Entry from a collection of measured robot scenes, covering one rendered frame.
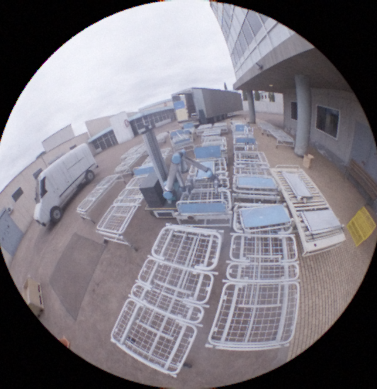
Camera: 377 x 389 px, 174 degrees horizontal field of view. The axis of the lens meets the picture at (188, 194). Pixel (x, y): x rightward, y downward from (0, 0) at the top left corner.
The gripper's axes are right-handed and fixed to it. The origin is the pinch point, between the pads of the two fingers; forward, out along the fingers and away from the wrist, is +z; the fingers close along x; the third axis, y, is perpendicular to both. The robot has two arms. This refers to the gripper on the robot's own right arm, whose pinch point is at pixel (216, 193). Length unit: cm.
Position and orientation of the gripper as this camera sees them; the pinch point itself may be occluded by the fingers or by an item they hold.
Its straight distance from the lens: 174.1
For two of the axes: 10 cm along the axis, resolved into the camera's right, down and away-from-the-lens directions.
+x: -2.4, -6.4, -7.3
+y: -9.6, 0.5, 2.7
